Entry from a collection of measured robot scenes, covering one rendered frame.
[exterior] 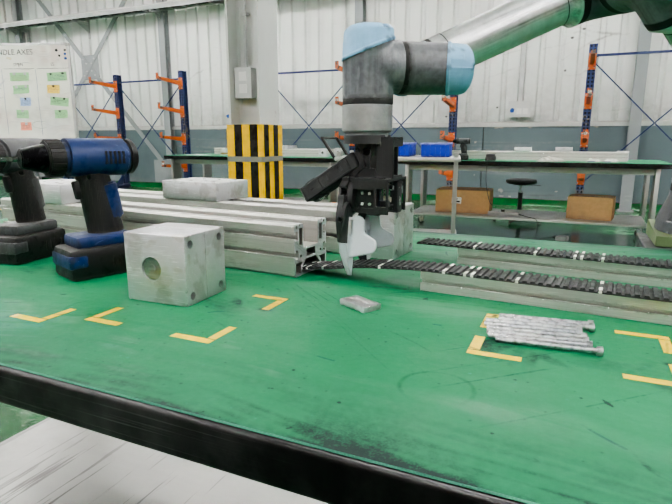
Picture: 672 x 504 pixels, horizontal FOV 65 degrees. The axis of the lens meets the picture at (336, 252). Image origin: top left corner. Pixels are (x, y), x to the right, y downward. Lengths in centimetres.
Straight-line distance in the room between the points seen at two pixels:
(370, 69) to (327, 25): 869
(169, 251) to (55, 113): 574
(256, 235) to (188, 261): 19
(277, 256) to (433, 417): 48
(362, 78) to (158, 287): 40
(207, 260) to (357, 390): 35
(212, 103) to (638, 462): 1034
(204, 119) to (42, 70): 473
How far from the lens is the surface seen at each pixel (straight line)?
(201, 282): 75
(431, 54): 82
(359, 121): 78
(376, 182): 77
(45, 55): 650
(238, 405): 47
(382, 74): 79
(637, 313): 75
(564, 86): 845
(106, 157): 92
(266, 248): 87
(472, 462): 40
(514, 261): 95
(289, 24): 980
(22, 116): 662
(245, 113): 436
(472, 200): 576
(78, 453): 157
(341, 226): 79
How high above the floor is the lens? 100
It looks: 12 degrees down
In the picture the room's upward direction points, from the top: straight up
